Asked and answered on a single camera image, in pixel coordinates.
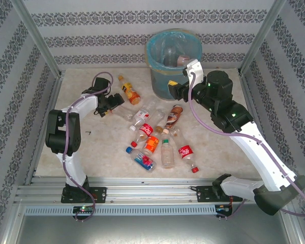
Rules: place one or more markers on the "orange juice bottle yellow cap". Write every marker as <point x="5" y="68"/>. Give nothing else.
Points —
<point x="130" y="92"/>

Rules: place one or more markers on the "brown chocolate drink bottle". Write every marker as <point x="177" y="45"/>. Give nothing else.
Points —
<point x="173" y="118"/>

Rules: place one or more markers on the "clear bottle white red label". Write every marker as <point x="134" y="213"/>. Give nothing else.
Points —
<point x="141" y="115"/>

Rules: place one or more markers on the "pink squat bottle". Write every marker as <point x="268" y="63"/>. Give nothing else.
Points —
<point x="184" y="61"/>

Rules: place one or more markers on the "clear unlabelled bottle tan cap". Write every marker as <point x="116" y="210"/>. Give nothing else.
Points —
<point x="158" y="118"/>

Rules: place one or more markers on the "clear bottle green cap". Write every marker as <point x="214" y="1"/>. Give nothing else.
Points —
<point x="167" y="152"/>

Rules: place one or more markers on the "blue pink label bottle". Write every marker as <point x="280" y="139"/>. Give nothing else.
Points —
<point x="142" y="158"/>

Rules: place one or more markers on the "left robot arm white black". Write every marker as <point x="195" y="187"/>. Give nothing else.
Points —
<point x="66" y="132"/>

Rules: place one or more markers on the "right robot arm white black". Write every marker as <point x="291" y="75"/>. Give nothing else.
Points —
<point x="256" y="152"/>

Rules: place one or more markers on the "grey mesh waste bin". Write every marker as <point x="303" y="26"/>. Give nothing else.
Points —
<point x="160" y="86"/>

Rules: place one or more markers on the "blue plastic bin liner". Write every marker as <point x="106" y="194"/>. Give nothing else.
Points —
<point x="152" y="53"/>

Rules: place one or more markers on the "small circuit board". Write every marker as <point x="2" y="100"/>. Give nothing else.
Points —
<point x="223" y="208"/>
<point x="84" y="209"/>

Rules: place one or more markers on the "grey steel sheet panel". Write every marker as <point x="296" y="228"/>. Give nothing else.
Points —
<point x="152" y="231"/>

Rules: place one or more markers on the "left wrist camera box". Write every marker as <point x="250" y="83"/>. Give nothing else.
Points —
<point x="101" y="83"/>

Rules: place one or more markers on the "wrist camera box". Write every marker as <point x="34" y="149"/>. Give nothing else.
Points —
<point x="101" y="83"/>
<point x="195" y="68"/>

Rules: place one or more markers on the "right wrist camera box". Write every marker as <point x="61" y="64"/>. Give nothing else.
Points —
<point x="195" y="68"/>

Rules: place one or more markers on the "aluminium side rail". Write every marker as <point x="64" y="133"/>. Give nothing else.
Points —
<point x="52" y="101"/>
<point x="247" y="91"/>

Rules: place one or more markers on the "aluminium frame post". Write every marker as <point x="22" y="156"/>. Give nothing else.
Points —
<point x="40" y="40"/>
<point x="258" y="40"/>

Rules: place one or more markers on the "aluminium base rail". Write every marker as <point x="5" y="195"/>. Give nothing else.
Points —
<point x="147" y="190"/>

